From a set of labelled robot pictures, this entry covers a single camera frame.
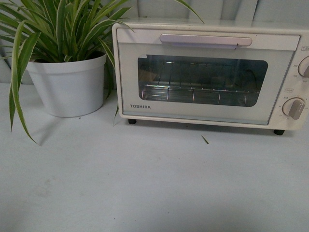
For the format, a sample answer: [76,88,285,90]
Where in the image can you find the wire oven rack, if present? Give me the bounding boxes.
[139,84,260,107]

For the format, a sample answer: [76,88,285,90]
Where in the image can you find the black left oven foot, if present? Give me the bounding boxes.
[128,119,137,125]

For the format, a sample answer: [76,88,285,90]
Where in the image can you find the white plant pot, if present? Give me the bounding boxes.
[26,55,106,117]

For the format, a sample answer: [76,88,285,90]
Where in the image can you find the black right oven foot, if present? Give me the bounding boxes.
[274,130,285,136]

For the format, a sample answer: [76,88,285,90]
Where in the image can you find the green spider plant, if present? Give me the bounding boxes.
[0,0,205,145]

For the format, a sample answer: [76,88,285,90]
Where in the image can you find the glass oven door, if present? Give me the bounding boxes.
[116,27,301,126]

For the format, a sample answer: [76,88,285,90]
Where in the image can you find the lower timer knob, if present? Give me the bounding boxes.
[282,97,305,120]

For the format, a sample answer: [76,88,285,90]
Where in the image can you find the black oven foot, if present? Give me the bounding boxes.
[274,130,285,136]
[128,119,137,125]

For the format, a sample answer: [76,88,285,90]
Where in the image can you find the upper temperature knob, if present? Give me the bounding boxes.
[298,57,309,78]

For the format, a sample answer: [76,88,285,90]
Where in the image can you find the lilac oven door handle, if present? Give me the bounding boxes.
[159,34,253,49]

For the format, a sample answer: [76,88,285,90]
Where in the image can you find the cream Toshiba toaster oven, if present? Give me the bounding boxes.
[112,17,309,136]

